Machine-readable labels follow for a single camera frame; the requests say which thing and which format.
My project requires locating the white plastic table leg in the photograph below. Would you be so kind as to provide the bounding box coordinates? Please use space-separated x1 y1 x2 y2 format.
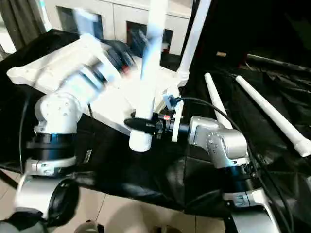
235 75 311 158
204 72 233 130
134 0 170 133
177 0 212 82

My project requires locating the white plastic table top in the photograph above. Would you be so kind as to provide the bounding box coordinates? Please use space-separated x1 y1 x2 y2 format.
6 33 190 152

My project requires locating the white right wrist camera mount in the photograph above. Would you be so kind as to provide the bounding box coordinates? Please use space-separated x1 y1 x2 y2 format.
163 94 184 143

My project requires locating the white display cabinet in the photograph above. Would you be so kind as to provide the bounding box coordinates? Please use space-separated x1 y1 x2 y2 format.
45 0 195 56

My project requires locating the dark tall cabinet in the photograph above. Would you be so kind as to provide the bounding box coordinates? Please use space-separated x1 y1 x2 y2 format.
191 0 311 71

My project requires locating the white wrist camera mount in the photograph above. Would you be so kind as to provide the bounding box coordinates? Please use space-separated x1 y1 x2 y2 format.
163 94 184 143
72 7 122 84

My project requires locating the black work table frame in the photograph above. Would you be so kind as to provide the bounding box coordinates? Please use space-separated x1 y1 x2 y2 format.
0 169 19 189

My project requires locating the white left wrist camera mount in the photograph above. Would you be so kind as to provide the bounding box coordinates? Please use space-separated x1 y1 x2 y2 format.
72 7 122 84

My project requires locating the black mat cloth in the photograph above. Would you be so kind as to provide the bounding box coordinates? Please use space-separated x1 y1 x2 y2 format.
0 28 311 233

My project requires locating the grey curtain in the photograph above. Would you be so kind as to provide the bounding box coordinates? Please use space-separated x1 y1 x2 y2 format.
0 0 47 50

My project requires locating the long black rod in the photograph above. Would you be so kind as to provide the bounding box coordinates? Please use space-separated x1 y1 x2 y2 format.
246 54 311 70

